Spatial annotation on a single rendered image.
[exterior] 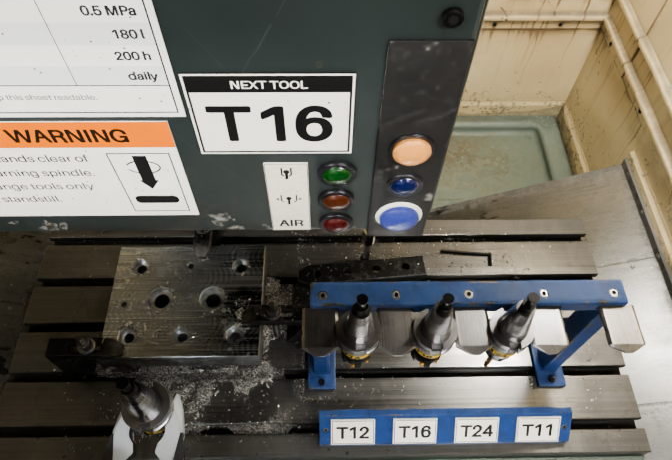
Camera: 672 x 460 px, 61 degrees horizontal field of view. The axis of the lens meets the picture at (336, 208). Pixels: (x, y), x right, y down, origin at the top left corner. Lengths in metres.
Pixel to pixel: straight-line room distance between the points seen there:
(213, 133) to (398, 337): 0.54
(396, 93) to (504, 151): 1.58
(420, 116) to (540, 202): 1.25
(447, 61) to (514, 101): 1.61
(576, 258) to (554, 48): 0.69
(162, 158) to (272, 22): 0.14
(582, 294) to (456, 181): 0.93
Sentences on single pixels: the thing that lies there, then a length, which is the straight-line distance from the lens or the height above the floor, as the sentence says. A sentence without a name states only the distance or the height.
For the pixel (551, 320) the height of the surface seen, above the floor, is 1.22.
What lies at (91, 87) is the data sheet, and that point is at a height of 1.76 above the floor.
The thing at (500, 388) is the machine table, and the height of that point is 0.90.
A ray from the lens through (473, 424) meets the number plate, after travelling 1.10.
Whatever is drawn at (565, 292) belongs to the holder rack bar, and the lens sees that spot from 0.92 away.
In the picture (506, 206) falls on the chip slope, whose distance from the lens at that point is 1.60.
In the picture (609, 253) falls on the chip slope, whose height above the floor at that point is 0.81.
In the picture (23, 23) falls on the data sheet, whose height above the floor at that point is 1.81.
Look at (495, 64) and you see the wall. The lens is 1.80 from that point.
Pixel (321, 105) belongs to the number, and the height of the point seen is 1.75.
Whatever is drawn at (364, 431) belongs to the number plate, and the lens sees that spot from 1.08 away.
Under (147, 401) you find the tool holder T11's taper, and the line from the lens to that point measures 0.79.
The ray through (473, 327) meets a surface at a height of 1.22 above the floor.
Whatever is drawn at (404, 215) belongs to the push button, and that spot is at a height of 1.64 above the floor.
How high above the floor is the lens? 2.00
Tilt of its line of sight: 57 degrees down
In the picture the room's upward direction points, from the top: 1 degrees clockwise
